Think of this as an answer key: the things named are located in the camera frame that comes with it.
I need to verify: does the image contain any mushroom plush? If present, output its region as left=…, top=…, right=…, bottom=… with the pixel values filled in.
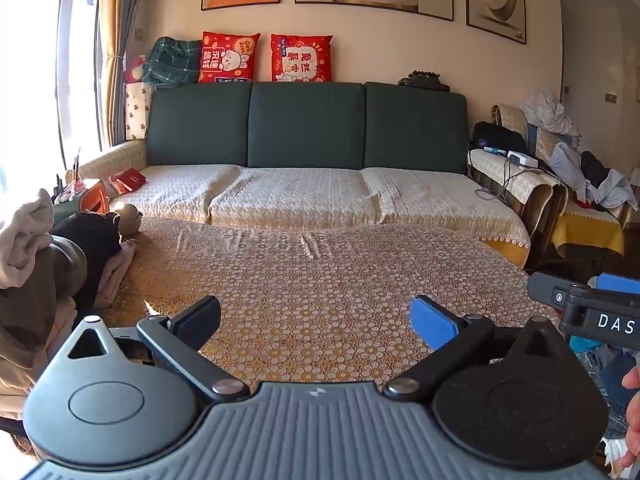
left=125, top=55, right=147, bottom=83

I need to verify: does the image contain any red rabbit pillow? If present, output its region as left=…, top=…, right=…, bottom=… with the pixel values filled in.
left=198, top=31, right=261, bottom=84

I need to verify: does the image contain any black bag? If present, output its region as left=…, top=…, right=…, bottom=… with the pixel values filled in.
left=471, top=121, right=528, bottom=157

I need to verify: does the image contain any armchair with lace cover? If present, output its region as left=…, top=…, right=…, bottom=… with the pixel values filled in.
left=467, top=104, right=636, bottom=271

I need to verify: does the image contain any teal cloth pile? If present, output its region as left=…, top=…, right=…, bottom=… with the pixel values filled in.
left=570, top=332, right=640, bottom=476

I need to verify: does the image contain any green pen holder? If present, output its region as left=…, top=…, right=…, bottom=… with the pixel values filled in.
left=50, top=147, right=86, bottom=221

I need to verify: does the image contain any framed crescent painting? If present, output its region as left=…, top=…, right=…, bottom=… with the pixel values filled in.
left=465, top=0, right=527, bottom=46

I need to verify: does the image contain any grey curtain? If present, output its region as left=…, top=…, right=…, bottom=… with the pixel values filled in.
left=117, top=0, right=151, bottom=61

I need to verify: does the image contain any grey cable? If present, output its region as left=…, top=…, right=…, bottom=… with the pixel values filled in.
left=475, top=165, right=531, bottom=203

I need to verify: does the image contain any white device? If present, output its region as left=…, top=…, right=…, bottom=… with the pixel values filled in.
left=506, top=150, right=540, bottom=170

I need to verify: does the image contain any red book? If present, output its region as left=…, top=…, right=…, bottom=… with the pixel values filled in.
left=109, top=167, right=147, bottom=195

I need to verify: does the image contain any black beaded ornament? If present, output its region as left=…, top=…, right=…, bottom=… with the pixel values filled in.
left=397, top=71, right=452, bottom=93

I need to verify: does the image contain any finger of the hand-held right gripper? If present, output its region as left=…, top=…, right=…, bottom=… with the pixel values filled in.
left=527, top=272, right=593, bottom=311
left=587, top=273, right=640, bottom=295

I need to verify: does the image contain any green plaid blanket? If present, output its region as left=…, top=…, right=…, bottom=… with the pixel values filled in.
left=141, top=36, right=203, bottom=90

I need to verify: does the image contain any person's right hand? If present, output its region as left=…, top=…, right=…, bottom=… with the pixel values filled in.
left=617, top=365, right=640, bottom=471

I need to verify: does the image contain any orange box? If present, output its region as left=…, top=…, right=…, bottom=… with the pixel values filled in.
left=80, top=182, right=110, bottom=213

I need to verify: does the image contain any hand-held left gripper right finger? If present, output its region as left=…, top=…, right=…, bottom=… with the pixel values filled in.
left=382, top=295, right=573, bottom=403

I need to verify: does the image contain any pile of brown grey clothes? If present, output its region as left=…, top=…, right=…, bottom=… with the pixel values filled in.
left=0, top=187, right=91, bottom=421

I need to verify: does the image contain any black cloth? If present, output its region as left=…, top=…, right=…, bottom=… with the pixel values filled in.
left=47, top=211, right=123, bottom=321

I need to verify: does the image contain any sliding glass door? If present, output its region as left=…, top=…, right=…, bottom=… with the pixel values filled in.
left=0, top=0, right=106, bottom=201

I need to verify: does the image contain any light pink cloth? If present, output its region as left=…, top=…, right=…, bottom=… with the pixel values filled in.
left=92, top=242, right=137, bottom=311

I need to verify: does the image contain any pile of pale clothes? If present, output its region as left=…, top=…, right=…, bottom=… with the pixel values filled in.
left=520, top=89, right=638, bottom=211

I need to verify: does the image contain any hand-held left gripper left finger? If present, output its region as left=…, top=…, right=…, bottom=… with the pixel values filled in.
left=60, top=296, right=251, bottom=405

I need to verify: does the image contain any bear print gift bag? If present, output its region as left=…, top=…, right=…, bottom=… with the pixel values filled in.
left=124, top=81, right=153, bottom=141

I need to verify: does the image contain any green sofa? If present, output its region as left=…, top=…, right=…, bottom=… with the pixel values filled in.
left=145, top=81, right=471, bottom=176

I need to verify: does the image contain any red pillow with white panel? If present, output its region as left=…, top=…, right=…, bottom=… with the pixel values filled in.
left=270, top=34, right=333, bottom=82

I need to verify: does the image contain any yellow curtain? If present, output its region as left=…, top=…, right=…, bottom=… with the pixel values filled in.
left=97, top=0, right=126, bottom=151

